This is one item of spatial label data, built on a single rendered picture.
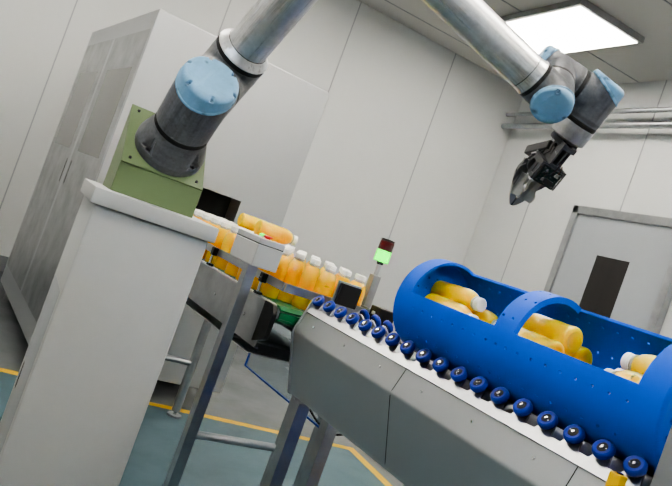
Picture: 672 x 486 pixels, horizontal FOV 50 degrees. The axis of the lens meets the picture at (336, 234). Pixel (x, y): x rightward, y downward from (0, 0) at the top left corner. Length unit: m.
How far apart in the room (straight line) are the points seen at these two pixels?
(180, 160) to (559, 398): 1.07
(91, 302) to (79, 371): 0.17
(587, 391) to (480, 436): 0.30
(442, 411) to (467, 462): 0.15
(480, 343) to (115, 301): 0.90
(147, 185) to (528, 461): 1.12
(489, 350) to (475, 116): 6.02
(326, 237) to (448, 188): 1.44
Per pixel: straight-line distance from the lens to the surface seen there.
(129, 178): 1.89
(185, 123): 1.81
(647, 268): 5.97
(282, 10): 1.80
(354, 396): 2.17
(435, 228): 7.50
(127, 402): 1.92
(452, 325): 1.88
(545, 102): 1.62
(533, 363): 1.67
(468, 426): 1.79
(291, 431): 2.47
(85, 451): 1.96
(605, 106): 1.79
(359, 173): 7.03
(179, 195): 1.91
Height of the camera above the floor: 1.17
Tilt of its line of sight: 1 degrees up
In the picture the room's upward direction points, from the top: 20 degrees clockwise
